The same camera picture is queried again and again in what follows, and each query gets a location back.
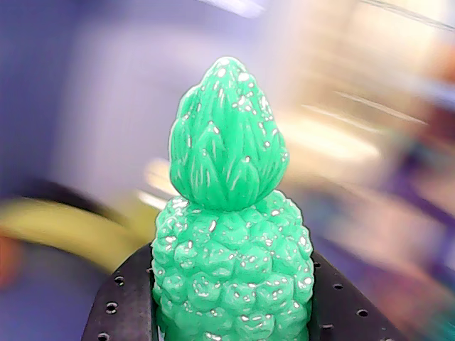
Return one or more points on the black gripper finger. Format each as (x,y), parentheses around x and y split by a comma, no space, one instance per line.
(121,305)
(341,312)

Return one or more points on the green toy pineapple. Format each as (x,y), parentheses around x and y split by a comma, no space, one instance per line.
(231,248)

